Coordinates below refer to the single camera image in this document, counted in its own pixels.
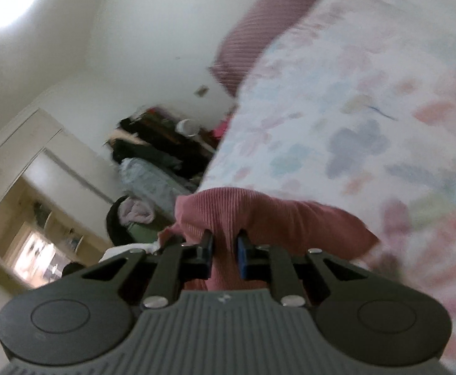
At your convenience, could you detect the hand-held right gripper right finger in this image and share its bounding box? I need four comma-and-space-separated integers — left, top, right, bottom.
236, 230, 366, 308

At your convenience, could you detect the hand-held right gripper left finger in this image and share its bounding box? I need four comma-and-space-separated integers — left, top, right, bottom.
81, 230, 215, 309

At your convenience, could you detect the pink ribbed garment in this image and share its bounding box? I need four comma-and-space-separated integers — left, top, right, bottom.
158, 187, 381, 292

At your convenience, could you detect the dark clothes pile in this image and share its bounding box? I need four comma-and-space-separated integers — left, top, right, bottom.
109, 105, 218, 182

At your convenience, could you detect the light pink towel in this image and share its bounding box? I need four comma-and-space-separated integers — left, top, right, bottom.
119, 198, 155, 226

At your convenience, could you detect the grey patterned bundle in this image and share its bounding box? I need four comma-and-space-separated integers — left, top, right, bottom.
118, 158, 198, 204

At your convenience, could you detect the black chair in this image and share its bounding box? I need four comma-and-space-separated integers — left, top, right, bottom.
105, 194, 176, 248

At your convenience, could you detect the white round container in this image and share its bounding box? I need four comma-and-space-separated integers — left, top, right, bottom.
175, 119, 198, 137

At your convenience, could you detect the floral bed sheet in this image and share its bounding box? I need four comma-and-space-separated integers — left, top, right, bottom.
195, 0, 456, 375

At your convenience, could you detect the pink striped pillow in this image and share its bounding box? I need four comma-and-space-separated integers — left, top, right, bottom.
208, 0, 354, 98

